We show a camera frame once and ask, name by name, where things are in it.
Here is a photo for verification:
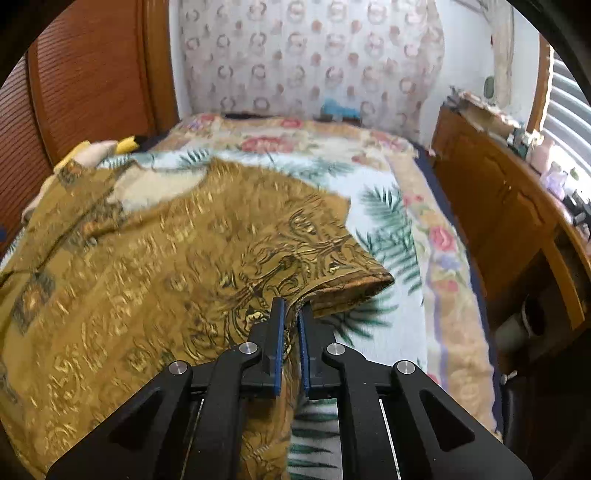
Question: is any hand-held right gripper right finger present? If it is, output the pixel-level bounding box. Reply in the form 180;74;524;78
298;307;532;480

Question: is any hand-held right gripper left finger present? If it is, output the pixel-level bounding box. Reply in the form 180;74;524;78
46;298;284;480

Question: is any golden patterned shirt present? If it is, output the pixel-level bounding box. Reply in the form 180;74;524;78
0;159;395;480

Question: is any beige floral blanket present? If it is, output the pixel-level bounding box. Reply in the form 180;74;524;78
168;113;504;439

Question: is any white palm leaf blanket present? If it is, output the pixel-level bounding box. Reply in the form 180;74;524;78
99;148;428;480

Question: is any grey cylinder container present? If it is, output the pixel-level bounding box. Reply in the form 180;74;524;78
495;305;546;354

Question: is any blue cloth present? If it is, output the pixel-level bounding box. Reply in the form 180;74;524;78
322;98;362;121

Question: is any wooden dresser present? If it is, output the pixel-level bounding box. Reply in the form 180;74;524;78
429;104;591;330

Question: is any yellow cushion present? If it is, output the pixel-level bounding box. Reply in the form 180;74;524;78
53;135;140;175

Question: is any pile of papers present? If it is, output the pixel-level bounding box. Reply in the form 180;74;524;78
455;91;525;136

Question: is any pink container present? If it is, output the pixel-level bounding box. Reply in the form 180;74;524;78
530;137;556;168

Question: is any wooden louvered wardrobe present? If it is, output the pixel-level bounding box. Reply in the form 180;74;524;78
0;0;181;259

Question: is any beige tied curtain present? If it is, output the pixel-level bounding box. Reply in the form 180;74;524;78
488;0;517;106

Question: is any patterned wall cloth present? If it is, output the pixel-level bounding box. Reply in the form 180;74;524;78
178;0;446;144

